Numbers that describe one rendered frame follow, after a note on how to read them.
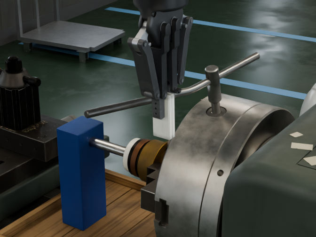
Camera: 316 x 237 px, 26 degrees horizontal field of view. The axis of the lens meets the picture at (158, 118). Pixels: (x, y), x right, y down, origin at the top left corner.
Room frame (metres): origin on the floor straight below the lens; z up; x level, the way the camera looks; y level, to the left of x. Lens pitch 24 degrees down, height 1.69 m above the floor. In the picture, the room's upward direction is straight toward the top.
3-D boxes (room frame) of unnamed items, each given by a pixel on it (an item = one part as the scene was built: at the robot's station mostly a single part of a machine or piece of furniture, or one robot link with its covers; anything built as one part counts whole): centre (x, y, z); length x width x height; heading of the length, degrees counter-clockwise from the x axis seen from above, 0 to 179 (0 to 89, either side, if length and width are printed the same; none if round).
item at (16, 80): (1.49, 0.33, 1.14); 0.08 x 0.08 x 0.03
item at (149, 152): (1.17, 0.00, 1.08); 0.09 x 0.09 x 0.09; 55
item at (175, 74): (0.92, -0.01, 1.38); 0.04 x 0.01 x 0.11; 55
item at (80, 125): (1.28, 0.16, 1.00); 0.08 x 0.06 x 0.23; 145
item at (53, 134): (1.48, 0.31, 1.00); 0.20 x 0.10 x 0.05; 55
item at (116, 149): (1.23, 0.09, 1.08); 0.13 x 0.07 x 0.07; 55
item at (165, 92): (0.90, 0.00, 1.38); 0.04 x 0.01 x 0.11; 55
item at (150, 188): (1.05, -0.01, 1.08); 0.12 x 0.11 x 0.05; 145
